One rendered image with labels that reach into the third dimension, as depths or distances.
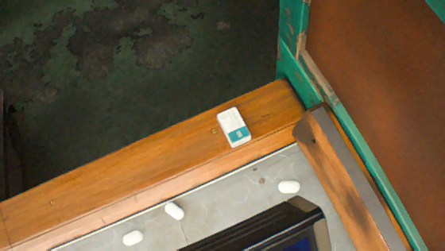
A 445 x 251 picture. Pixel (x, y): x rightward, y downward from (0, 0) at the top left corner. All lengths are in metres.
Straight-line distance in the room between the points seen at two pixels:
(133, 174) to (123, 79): 1.06
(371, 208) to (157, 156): 0.37
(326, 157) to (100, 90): 1.25
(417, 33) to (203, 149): 0.47
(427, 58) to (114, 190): 0.56
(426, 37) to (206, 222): 0.50
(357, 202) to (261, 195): 0.19
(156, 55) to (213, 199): 1.14
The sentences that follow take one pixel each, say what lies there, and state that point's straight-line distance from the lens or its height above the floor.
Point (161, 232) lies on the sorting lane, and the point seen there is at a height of 0.74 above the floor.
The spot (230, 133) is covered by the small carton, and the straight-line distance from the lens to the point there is 0.84.
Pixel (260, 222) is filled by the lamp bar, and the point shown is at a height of 1.08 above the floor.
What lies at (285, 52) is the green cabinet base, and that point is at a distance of 0.88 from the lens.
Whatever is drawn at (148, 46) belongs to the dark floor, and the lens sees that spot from 1.95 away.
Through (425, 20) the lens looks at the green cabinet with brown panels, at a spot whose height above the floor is 1.18.
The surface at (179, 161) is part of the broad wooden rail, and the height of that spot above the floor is 0.76.
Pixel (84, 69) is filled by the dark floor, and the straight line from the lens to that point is 1.96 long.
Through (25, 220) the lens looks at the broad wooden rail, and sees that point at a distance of 0.89.
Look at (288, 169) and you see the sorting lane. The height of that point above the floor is 0.74.
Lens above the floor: 1.54
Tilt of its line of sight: 63 degrees down
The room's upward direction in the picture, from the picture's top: 7 degrees counter-clockwise
